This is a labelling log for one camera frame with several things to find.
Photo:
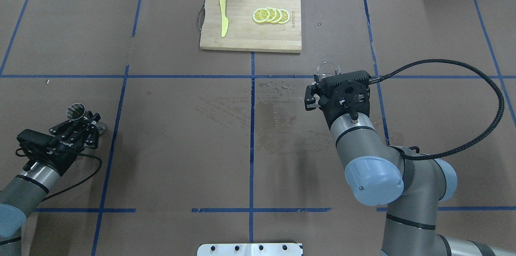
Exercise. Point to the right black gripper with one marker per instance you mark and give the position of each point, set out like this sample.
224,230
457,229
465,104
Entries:
311,99

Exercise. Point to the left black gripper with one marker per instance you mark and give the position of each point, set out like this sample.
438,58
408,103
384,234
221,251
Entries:
63,152

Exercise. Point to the steel jigger measuring cup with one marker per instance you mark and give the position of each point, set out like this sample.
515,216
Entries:
78,112

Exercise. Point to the clear glass cup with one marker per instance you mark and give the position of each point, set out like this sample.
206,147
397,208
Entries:
327,69

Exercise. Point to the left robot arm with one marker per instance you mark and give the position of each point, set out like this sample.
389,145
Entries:
21,197

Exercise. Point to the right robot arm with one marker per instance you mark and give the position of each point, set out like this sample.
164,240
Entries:
378,175

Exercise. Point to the back lemon slice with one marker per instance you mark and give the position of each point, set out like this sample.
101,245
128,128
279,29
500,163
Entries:
285,17

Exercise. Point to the lemon slice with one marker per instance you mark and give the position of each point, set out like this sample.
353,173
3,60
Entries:
285,17
278,17
272,15
261,15

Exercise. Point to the wooden cutting board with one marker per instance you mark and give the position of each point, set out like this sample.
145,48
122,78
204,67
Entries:
246,35

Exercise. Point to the front lemon slice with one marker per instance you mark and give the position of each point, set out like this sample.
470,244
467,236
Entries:
261,15

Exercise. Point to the yellow plastic knife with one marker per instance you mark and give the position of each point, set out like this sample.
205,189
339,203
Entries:
224,19

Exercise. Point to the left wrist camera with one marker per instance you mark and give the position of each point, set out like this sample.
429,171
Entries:
34,145

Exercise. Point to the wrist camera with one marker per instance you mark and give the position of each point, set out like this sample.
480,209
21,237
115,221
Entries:
333,81
34,145

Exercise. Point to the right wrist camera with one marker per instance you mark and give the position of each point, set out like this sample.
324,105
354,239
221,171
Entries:
333,81

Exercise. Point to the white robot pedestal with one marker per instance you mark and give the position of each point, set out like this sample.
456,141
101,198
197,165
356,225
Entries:
251,249

